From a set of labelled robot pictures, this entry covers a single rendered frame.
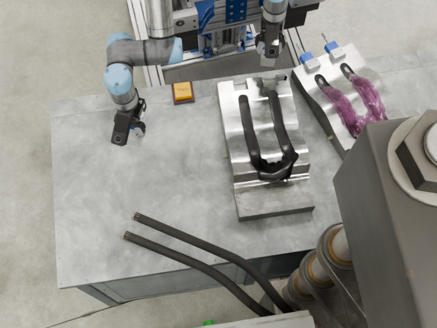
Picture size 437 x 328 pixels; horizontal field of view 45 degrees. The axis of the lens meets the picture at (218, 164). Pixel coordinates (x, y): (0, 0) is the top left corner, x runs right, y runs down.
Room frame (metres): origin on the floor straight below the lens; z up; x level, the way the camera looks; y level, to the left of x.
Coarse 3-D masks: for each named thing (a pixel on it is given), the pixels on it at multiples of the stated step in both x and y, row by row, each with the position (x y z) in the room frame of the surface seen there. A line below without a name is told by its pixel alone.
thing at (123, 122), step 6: (120, 114) 0.72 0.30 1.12; (126, 114) 0.72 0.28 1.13; (132, 114) 0.72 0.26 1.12; (120, 120) 0.70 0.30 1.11; (126, 120) 0.70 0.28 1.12; (114, 126) 0.69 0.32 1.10; (120, 126) 0.69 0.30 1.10; (126, 126) 0.69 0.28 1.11; (114, 132) 0.68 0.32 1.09; (120, 132) 0.67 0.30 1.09; (126, 132) 0.67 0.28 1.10; (114, 138) 0.66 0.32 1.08; (120, 138) 0.66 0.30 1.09; (126, 138) 0.66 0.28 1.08; (120, 144) 0.64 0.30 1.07
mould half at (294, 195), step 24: (264, 96) 0.90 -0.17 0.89; (288, 96) 0.90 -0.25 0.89; (240, 120) 0.81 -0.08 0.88; (264, 120) 0.81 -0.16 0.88; (288, 120) 0.81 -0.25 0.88; (240, 144) 0.71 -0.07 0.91; (264, 144) 0.70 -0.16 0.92; (240, 168) 0.61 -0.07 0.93; (240, 192) 0.55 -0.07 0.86; (264, 192) 0.55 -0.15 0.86; (288, 192) 0.55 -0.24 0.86; (312, 192) 0.55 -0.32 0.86; (240, 216) 0.47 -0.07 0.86; (264, 216) 0.48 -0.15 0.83
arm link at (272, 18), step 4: (264, 12) 1.05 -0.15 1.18; (284, 12) 1.04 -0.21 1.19; (264, 16) 1.04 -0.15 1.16; (268, 16) 1.03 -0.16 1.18; (272, 16) 1.02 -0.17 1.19; (276, 16) 1.02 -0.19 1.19; (280, 16) 1.03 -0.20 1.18; (284, 16) 1.04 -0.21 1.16; (268, 20) 1.03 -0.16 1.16; (272, 20) 1.02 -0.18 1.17; (276, 20) 1.02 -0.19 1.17; (280, 20) 1.03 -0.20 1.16
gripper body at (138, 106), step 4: (144, 100) 0.79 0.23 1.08; (136, 104) 0.74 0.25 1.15; (140, 104) 0.77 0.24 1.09; (136, 108) 0.76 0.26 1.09; (140, 108) 0.76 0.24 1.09; (144, 108) 0.78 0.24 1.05; (124, 112) 0.72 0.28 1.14; (128, 112) 0.72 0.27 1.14; (136, 112) 0.75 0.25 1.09; (140, 112) 0.75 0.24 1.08; (136, 116) 0.73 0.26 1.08; (132, 120) 0.72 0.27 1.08; (136, 120) 0.72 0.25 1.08; (132, 124) 0.72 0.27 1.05; (136, 124) 0.72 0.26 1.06
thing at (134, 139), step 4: (144, 112) 0.82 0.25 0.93; (140, 116) 0.80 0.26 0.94; (132, 128) 0.76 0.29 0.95; (132, 132) 0.74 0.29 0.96; (136, 132) 0.73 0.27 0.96; (128, 136) 0.72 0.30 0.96; (132, 136) 0.72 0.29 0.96; (136, 136) 0.72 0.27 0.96; (128, 140) 0.71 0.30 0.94; (132, 140) 0.71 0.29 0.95; (136, 140) 0.71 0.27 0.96; (140, 140) 0.72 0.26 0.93; (132, 144) 0.71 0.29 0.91; (136, 144) 0.71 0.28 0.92
